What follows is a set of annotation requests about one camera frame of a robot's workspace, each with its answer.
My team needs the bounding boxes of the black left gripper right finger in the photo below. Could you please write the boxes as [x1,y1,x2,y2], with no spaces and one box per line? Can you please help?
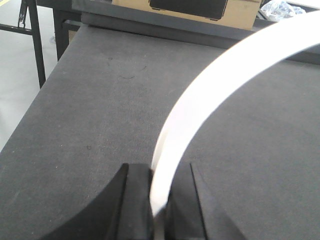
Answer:
[164,162,246,240]

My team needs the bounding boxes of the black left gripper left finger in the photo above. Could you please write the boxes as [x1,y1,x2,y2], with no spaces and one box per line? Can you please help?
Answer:
[43,163,154,240]

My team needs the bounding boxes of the large white PVC clamp half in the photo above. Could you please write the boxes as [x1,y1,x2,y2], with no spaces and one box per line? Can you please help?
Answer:
[148,10,320,240]

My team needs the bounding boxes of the dark grey raised table ledge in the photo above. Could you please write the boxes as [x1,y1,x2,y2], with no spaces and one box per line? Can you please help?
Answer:
[72,0,320,65]

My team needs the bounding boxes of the stacked cardboard boxes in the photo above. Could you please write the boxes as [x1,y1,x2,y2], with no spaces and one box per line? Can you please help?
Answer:
[112,0,262,30]

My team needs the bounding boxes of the clear plastic bag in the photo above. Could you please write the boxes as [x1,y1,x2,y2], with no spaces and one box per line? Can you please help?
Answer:
[260,0,306,22]

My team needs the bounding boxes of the black metal table frame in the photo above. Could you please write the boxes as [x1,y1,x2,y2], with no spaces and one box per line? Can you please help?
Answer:
[0,0,81,87]

